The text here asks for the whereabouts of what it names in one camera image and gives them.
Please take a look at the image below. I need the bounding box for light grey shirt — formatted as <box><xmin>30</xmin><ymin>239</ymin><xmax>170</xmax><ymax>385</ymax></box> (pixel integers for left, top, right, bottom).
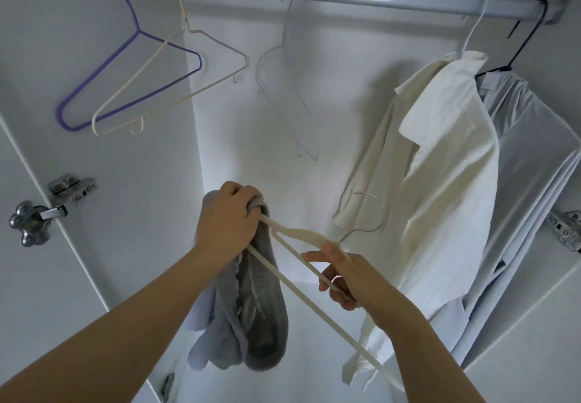
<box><xmin>448</xmin><ymin>68</ymin><xmax>581</xmax><ymax>369</ymax></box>

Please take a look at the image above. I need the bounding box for person's left forearm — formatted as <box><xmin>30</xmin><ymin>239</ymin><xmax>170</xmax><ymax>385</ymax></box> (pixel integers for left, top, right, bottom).
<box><xmin>0</xmin><ymin>246</ymin><xmax>230</xmax><ymax>403</ymax></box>

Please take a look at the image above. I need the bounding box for person's left hand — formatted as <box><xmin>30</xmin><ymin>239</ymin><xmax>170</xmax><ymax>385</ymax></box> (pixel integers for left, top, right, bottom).
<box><xmin>194</xmin><ymin>180</ymin><xmax>265</xmax><ymax>265</ymax></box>

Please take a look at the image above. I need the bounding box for black hanger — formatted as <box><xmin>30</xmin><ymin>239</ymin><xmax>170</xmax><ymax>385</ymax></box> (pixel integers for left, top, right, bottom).
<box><xmin>476</xmin><ymin>0</ymin><xmax>551</xmax><ymax>78</ymax></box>

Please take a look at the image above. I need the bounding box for beige wire hanger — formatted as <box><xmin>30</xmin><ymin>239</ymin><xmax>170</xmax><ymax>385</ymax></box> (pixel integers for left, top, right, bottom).
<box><xmin>90</xmin><ymin>0</ymin><xmax>250</xmax><ymax>137</ymax></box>

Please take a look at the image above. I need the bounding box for white hanger of cream shirt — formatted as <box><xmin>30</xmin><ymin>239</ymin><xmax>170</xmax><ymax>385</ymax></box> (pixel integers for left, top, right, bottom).
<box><xmin>336</xmin><ymin>0</ymin><xmax>490</xmax><ymax>241</ymax></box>

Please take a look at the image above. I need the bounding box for cream hanger with metal hook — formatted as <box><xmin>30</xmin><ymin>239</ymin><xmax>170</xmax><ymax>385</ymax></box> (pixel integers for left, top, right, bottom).
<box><xmin>244</xmin><ymin>211</ymin><xmax>407</xmax><ymax>391</ymax></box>

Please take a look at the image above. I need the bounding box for person's right hand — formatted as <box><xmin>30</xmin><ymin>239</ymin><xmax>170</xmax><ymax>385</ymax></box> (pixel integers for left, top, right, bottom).
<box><xmin>300</xmin><ymin>241</ymin><xmax>402</xmax><ymax>329</ymax></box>

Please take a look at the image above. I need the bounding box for purple wire hanger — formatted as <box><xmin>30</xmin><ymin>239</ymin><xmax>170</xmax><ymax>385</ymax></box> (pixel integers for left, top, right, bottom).
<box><xmin>55</xmin><ymin>0</ymin><xmax>205</xmax><ymax>134</ymax></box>

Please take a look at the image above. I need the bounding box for metal door hinge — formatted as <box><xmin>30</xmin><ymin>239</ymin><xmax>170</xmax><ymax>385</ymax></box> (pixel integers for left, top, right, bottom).
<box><xmin>547</xmin><ymin>206</ymin><xmax>581</xmax><ymax>255</ymax></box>
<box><xmin>8</xmin><ymin>172</ymin><xmax>98</xmax><ymax>249</ymax></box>

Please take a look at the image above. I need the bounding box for grey hooded garment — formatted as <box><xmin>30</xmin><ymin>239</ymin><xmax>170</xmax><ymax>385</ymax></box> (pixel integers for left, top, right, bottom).
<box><xmin>185</xmin><ymin>188</ymin><xmax>291</xmax><ymax>373</ymax></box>

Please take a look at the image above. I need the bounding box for white wardrobe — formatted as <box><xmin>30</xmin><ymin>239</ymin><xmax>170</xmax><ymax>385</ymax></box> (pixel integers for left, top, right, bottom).
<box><xmin>0</xmin><ymin>0</ymin><xmax>581</xmax><ymax>403</ymax></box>

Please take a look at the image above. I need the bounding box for person's right forearm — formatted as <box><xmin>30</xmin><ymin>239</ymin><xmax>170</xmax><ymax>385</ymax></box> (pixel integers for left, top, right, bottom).
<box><xmin>366</xmin><ymin>298</ymin><xmax>488</xmax><ymax>403</ymax></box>

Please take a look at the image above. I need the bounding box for cream white shirt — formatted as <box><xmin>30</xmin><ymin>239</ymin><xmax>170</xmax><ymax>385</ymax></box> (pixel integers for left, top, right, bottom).
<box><xmin>330</xmin><ymin>50</ymin><xmax>502</xmax><ymax>391</ymax></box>

